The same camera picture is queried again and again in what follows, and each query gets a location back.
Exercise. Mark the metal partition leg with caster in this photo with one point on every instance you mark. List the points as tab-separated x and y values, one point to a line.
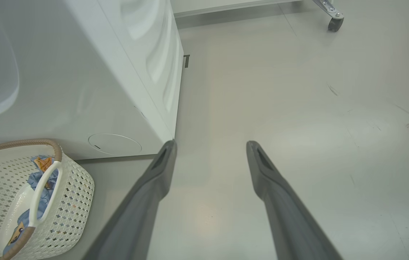
334	21

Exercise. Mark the small dark machine rear bracket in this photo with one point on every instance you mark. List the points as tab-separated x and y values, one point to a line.
186	60

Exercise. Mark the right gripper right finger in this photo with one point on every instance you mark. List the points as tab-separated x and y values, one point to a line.
291	220

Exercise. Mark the white rolling partition board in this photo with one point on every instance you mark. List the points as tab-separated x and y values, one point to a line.
208	5

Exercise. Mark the white front-load washing machine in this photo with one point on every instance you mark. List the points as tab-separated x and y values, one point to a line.
81	72

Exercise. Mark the blue cartoon print garment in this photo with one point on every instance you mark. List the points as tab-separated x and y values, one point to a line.
34	177

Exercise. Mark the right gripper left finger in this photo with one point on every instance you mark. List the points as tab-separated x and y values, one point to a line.
135	216

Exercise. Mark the round drain filter cover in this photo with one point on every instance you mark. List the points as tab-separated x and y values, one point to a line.
114	144

